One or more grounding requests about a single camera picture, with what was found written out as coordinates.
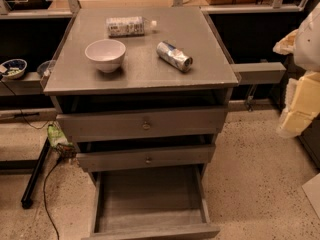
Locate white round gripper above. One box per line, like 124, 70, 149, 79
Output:
273, 3, 320, 138

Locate silver blue redbull can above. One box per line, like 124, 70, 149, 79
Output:
156, 41, 193, 73

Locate grey top drawer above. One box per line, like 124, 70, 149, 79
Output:
57, 106, 226, 142

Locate grey wooden drawer cabinet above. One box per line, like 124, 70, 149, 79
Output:
40, 5, 240, 240

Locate grey middle drawer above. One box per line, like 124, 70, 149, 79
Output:
76, 144, 215, 172

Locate grey open bottom drawer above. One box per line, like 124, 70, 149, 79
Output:
81, 165, 220, 240

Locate grey side shelf beam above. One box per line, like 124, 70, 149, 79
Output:
231, 62, 286, 85

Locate clear labelled plastic bottle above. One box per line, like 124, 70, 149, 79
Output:
106, 16, 157, 37

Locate white ceramic bowl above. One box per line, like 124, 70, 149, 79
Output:
85, 39, 126, 73

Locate green snack bag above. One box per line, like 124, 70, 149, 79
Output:
47, 124, 76, 158

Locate clear plastic cup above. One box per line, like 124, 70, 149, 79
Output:
37, 60, 56, 77

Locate grey left side shelf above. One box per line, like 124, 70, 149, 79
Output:
0, 72, 43, 96

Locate blue patterned small bowl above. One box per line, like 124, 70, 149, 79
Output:
0, 59, 27, 79

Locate black metal table leg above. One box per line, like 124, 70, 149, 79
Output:
21, 139, 50, 209

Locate black floor cable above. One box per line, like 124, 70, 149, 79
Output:
42, 157, 64, 240

